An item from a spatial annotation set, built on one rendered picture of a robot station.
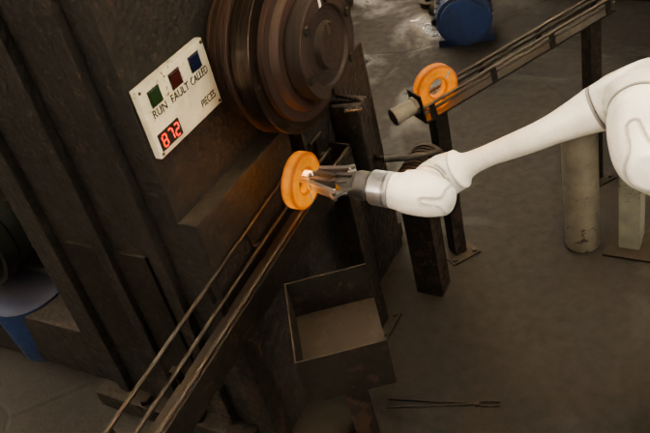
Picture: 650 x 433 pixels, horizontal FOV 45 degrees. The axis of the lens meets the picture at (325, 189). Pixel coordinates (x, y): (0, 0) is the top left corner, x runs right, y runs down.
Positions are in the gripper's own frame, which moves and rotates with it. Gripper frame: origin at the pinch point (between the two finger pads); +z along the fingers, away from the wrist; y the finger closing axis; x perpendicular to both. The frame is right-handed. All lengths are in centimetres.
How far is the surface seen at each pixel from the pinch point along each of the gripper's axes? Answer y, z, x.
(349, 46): 29.9, -3.9, 21.7
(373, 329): -25.0, -28.7, -22.8
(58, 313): -20, 101, -64
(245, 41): -0.2, 6.4, 38.5
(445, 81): 71, -13, -12
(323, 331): -29.4, -17.2, -23.0
